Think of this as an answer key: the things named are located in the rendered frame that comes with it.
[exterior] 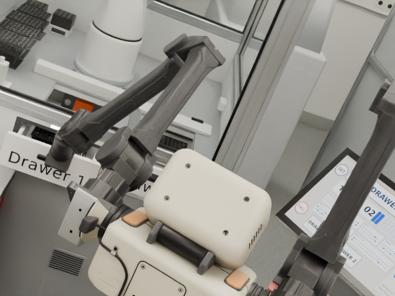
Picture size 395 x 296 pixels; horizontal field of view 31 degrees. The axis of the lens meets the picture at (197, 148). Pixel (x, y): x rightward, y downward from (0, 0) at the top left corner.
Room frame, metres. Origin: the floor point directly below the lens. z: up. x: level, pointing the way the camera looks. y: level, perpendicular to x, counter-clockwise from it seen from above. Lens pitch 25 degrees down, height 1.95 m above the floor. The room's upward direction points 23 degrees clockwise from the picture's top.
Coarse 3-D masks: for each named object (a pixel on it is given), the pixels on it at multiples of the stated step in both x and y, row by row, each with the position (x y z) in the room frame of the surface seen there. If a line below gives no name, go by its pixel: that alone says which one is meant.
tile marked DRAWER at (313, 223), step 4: (312, 216) 1.91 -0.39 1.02; (308, 220) 1.90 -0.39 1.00; (312, 220) 1.89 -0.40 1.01; (316, 220) 1.89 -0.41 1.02; (320, 220) 1.89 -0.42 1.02; (304, 224) 1.89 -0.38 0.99; (308, 224) 1.89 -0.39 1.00; (312, 224) 1.88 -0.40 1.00; (316, 224) 1.88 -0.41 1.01; (308, 228) 1.87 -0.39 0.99; (312, 228) 1.87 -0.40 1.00; (316, 228) 1.87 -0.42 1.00; (312, 232) 1.86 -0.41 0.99
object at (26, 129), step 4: (24, 124) 1.96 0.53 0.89; (28, 124) 1.99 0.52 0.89; (24, 128) 1.94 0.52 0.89; (28, 128) 2.01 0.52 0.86; (32, 128) 2.07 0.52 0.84; (20, 132) 1.90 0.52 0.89; (24, 132) 1.95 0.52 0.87; (28, 132) 2.03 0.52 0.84; (28, 136) 2.01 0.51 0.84; (92, 148) 2.10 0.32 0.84; (96, 148) 2.11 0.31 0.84; (88, 152) 2.06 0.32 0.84; (92, 152) 2.08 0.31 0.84; (88, 156) 2.04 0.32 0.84; (92, 156) 2.05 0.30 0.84; (96, 160) 1.97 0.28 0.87
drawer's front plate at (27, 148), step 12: (12, 132) 1.82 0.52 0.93; (12, 144) 1.81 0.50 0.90; (24, 144) 1.82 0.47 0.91; (36, 144) 1.82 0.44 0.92; (48, 144) 1.84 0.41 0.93; (0, 156) 1.81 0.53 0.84; (12, 156) 1.81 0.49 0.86; (24, 156) 1.82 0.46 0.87; (12, 168) 1.82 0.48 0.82; (24, 168) 1.82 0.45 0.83; (36, 168) 1.82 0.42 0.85; (48, 168) 1.83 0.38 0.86; (72, 168) 1.84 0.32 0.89; (84, 168) 1.84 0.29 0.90; (96, 168) 1.84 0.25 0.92; (48, 180) 1.83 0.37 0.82; (60, 180) 1.83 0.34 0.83; (72, 180) 1.84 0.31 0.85; (84, 180) 1.84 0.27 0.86
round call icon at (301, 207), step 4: (300, 200) 1.95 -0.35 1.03; (296, 204) 1.94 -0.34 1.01; (300, 204) 1.94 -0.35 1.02; (304, 204) 1.94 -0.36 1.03; (308, 204) 1.94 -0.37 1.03; (292, 208) 1.94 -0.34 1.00; (296, 208) 1.93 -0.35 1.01; (300, 208) 1.93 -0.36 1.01; (304, 208) 1.93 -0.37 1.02; (308, 208) 1.93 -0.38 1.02; (296, 212) 1.92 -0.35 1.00; (300, 212) 1.92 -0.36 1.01; (304, 212) 1.92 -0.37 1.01; (300, 216) 1.91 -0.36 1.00
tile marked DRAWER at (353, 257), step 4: (348, 244) 1.82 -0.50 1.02; (344, 248) 1.81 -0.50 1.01; (348, 248) 1.81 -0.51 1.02; (352, 248) 1.80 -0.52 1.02; (344, 252) 1.80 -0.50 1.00; (348, 252) 1.80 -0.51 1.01; (352, 252) 1.80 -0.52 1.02; (356, 252) 1.79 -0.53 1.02; (344, 256) 1.79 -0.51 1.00; (348, 256) 1.79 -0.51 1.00; (352, 256) 1.79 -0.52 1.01; (356, 256) 1.78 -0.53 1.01; (360, 256) 1.78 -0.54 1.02; (348, 260) 1.78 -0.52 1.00; (352, 260) 1.78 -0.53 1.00; (356, 260) 1.77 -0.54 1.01; (360, 260) 1.77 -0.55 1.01; (348, 264) 1.77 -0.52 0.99; (352, 264) 1.77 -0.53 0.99
